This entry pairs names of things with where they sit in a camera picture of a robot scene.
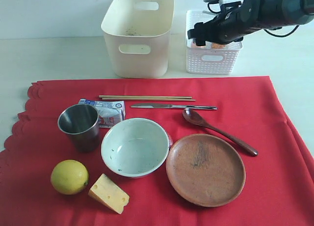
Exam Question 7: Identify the brown wooden plate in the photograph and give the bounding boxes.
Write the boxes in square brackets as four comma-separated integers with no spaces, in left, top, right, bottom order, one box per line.
[166,134,246,207]

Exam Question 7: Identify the yellow cheese wedge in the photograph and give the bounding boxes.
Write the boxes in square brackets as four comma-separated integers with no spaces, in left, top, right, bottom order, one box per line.
[88,174,130,214]

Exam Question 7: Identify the red tablecloth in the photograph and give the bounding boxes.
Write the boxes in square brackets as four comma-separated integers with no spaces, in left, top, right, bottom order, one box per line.
[0,76,314,226]

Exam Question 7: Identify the white ceramic bowl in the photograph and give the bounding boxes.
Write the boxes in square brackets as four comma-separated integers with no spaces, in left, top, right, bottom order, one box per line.
[101,117,173,178]

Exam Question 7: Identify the blue white milk carton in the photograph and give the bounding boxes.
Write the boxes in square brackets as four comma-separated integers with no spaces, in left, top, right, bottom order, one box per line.
[78,99,126,129]

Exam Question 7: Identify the lower wooden chopstick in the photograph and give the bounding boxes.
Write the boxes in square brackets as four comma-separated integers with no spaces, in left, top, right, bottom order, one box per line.
[101,98,196,102]

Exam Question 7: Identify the yellow lemon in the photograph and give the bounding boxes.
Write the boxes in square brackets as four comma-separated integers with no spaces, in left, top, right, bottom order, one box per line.
[51,160,89,195]

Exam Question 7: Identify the stainless steel cup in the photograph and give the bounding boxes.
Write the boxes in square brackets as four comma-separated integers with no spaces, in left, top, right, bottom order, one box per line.
[57,104,100,153]

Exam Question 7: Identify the cream plastic bin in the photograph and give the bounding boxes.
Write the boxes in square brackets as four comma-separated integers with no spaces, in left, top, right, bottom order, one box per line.
[101,0,174,78]

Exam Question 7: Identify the metal table knife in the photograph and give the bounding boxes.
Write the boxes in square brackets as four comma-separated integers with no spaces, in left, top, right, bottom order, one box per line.
[131,103,218,111]

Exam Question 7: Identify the dark wooden spoon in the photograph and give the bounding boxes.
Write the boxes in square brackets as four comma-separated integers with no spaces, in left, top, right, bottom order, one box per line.
[183,109,258,157]

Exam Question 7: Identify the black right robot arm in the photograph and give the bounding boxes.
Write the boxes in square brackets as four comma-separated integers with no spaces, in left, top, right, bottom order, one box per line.
[187,0,314,46]

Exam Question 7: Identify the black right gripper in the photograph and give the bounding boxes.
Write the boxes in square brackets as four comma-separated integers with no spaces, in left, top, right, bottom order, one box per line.
[187,11,245,46]

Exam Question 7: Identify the white perforated plastic basket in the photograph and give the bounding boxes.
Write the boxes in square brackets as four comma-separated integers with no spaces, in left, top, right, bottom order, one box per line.
[185,9,244,75]

